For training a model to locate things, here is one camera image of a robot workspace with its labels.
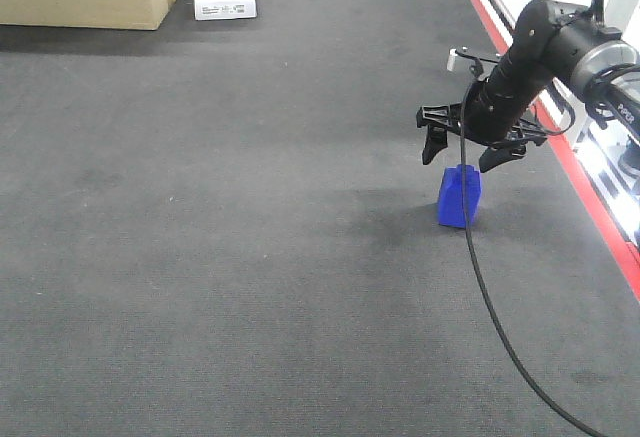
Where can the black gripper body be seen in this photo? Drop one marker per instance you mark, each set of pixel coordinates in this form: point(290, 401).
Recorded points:
point(486, 117)

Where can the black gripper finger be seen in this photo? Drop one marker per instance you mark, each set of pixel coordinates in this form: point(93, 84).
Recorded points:
point(436, 140)
point(494, 157)

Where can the blue plastic block part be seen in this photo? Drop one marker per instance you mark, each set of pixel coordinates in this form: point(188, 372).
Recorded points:
point(458, 204)

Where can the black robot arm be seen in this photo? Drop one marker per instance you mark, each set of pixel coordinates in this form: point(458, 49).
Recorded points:
point(552, 40)

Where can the red conveyor edge rail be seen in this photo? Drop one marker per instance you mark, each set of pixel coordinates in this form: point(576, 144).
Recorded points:
point(625, 255)

